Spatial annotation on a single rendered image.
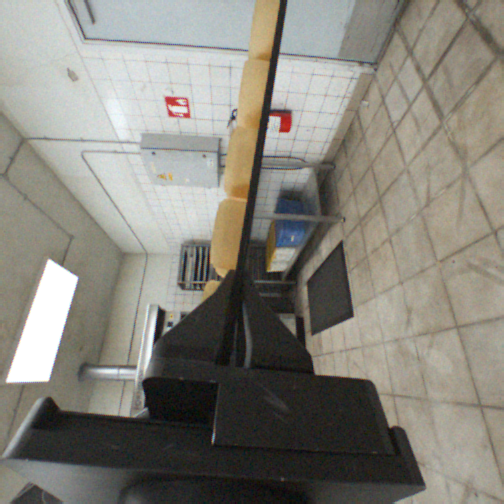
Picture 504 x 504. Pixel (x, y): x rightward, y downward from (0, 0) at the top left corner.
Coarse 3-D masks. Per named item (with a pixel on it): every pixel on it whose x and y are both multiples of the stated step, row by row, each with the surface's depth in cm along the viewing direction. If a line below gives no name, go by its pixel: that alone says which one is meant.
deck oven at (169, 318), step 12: (156, 312) 312; (168, 312) 335; (180, 312) 338; (144, 324) 308; (156, 324) 327; (168, 324) 327; (288, 324) 340; (300, 324) 346; (144, 336) 300; (156, 336) 321; (300, 336) 340; (144, 348) 294; (144, 360) 289; (144, 372) 284; (144, 396) 274; (132, 408) 269; (144, 408) 288
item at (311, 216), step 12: (312, 168) 256; (324, 168) 257; (312, 180) 255; (312, 192) 253; (312, 204) 252; (264, 216) 224; (276, 216) 225; (288, 216) 226; (300, 216) 227; (312, 216) 228; (324, 216) 229; (312, 228) 249; (300, 252) 297; (288, 264) 351
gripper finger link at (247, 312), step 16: (256, 288) 13; (240, 304) 14; (256, 304) 11; (240, 320) 14; (256, 320) 10; (272, 320) 10; (240, 336) 13; (256, 336) 9; (272, 336) 9; (288, 336) 9; (240, 352) 13; (256, 352) 8; (272, 352) 8; (288, 352) 8; (304, 352) 8; (256, 368) 8; (272, 368) 8; (288, 368) 8; (304, 368) 8
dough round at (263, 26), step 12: (264, 0) 19; (276, 0) 19; (264, 12) 18; (276, 12) 19; (252, 24) 19; (264, 24) 19; (252, 36) 19; (264, 36) 19; (252, 48) 20; (264, 48) 20
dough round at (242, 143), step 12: (240, 132) 17; (252, 132) 17; (228, 144) 17; (240, 144) 17; (252, 144) 17; (228, 156) 17; (240, 156) 17; (252, 156) 17; (228, 168) 17; (240, 168) 17; (228, 180) 18; (240, 180) 18; (228, 192) 19; (240, 192) 18
